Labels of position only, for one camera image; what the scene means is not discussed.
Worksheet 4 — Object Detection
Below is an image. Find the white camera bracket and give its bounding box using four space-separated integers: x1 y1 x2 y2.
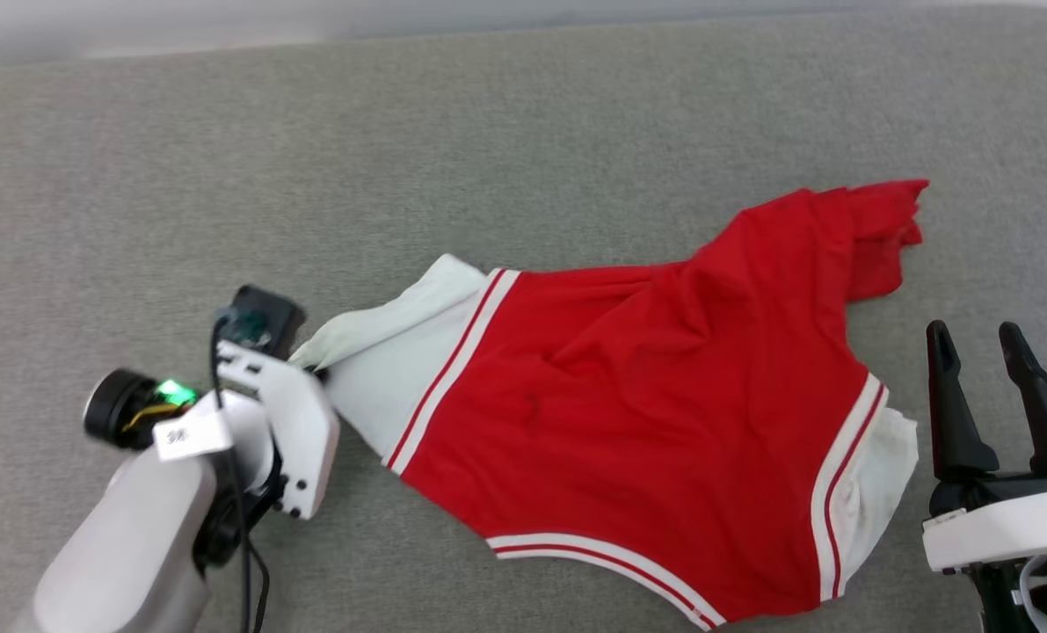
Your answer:
922 491 1047 575
215 341 342 520

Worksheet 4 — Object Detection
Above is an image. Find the red and white jersey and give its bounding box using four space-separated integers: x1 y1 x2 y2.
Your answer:
287 179 931 632

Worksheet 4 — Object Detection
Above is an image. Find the white left camera bracket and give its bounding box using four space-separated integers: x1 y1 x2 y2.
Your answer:
215 341 342 520

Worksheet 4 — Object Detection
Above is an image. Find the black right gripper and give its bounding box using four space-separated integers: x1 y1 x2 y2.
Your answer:
926 320 1047 518

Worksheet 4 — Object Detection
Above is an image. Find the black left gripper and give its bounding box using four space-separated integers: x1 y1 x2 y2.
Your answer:
84 369 276 493

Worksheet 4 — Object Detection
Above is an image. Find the teal cable connector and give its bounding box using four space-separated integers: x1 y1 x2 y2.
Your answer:
224 313 271 349

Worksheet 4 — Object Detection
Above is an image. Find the white paper label tag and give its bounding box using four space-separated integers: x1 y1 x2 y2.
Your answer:
152 408 235 463

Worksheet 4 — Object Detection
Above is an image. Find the white right camera bracket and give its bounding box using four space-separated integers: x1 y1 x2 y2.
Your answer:
922 491 1047 575

